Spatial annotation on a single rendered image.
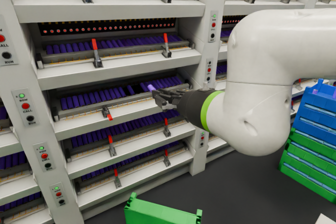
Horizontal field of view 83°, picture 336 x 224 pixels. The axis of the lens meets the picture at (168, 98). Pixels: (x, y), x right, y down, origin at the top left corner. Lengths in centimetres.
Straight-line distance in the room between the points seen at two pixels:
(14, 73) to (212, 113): 54
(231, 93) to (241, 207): 91
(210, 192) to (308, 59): 98
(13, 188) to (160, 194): 65
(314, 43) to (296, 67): 3
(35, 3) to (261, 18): 54
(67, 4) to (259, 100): 54
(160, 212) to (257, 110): 65
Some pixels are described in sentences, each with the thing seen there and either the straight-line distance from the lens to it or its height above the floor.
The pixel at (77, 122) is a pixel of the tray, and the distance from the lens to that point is 77.
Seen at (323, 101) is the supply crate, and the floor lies 51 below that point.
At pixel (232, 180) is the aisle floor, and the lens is 127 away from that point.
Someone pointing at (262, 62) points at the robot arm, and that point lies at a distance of 30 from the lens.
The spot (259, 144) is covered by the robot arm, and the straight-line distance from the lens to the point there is 32.
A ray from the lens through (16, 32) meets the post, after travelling 65.
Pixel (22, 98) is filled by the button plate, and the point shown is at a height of 68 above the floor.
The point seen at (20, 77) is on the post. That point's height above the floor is 74.
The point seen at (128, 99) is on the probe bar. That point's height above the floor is 58.
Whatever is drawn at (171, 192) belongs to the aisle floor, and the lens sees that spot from 117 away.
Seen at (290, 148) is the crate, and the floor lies 19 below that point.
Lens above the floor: 93
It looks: 26 degrees down
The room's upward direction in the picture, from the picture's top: straight up
